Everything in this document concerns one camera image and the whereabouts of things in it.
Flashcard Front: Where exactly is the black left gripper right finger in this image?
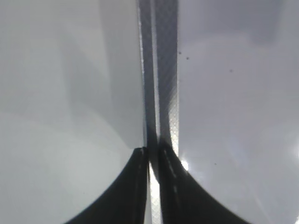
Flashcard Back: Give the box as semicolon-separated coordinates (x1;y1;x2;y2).
157;140;246;224

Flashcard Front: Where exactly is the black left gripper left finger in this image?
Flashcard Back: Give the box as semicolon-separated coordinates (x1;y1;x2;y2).
67;147;149;224

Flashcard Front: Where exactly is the white board with grey frame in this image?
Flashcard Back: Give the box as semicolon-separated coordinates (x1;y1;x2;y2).
137;0;299;224

